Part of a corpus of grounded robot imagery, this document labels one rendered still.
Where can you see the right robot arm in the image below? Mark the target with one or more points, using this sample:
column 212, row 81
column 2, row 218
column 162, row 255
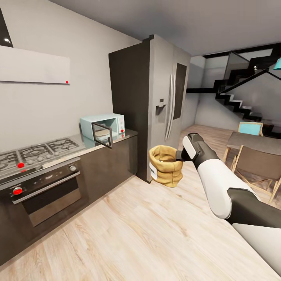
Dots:
column 232, row 199

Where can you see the popcorn bag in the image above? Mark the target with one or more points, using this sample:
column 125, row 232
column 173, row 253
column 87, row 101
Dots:
column 164, row 167

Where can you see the breakfast table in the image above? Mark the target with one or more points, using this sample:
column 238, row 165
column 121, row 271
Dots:
column 256, row 142

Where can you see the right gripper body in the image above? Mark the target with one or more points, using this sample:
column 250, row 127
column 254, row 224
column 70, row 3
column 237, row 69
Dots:
column 180, row 155

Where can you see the burner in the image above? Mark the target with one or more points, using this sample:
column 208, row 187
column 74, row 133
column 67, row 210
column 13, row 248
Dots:
column 22, row 158

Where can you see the straight chair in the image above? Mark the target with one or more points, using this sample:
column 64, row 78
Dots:
column 252, row 128
column 258, row 163

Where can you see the microwave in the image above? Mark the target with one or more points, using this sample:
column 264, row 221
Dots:
column 102, row 127

